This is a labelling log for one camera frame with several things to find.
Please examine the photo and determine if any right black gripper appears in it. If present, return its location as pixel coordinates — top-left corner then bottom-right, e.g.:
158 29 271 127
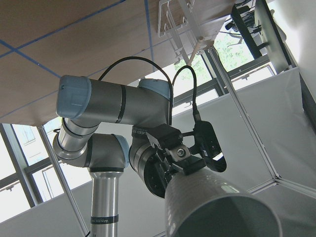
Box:
129 123 206 198

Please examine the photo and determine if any grey white cup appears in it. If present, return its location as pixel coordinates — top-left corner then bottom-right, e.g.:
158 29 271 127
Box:
165 169 282 237

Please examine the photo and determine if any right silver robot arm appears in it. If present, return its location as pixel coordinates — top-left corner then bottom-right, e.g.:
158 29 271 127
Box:
53 76 205 237

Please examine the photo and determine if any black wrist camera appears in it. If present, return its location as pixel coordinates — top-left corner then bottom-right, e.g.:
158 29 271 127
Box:
190 120 227 172

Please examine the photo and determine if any black camera cable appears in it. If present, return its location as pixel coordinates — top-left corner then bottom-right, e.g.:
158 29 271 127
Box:
98 56 202 123

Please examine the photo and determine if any white wire cup rack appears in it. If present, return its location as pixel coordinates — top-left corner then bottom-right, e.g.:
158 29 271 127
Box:
158 0 214 66

